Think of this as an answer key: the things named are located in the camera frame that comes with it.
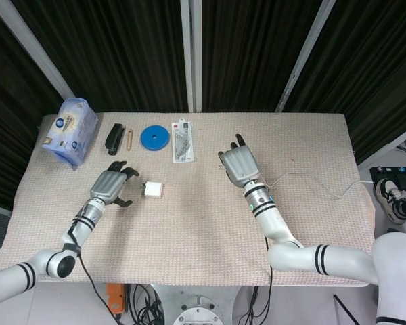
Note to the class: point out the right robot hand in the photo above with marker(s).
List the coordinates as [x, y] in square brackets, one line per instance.
[240, 164]

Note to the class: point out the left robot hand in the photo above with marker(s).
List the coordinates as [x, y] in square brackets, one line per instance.
[108, 184]

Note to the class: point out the white charger adapter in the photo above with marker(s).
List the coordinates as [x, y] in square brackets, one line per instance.
[153, 190]

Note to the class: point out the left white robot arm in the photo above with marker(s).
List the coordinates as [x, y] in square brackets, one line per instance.
[47, 262]

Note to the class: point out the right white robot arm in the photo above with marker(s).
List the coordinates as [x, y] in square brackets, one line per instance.
[341, 260]

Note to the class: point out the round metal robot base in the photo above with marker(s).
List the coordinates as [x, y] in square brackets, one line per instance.
[198, 315]

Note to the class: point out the black stapler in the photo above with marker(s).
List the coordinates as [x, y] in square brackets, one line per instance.
[114, 139]

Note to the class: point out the clear plastic retail package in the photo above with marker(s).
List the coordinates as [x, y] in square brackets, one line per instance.
[183, 142]

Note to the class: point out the blue tissue pack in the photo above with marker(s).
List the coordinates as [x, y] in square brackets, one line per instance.
[69, 132]

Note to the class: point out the blue round disc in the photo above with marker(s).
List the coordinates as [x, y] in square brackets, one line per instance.
[160, 137]

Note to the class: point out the beige woven table cloth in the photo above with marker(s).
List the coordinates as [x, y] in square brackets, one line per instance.
[189, 237]

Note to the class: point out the orange device under table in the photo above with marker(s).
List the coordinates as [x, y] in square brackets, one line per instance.
[115, 298]

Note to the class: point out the black pleated curtain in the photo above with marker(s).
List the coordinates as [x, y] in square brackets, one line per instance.
[122, 50]

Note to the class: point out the white and black sneaker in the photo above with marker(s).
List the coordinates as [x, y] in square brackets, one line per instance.
[390, 198]

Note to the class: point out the grey metal frame post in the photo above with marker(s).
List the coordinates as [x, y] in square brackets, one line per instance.
[304, 54]
[34, 44]
[191, 50]

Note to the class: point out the grey metal frame bar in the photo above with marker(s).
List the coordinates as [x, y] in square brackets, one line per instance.
[389, 145]

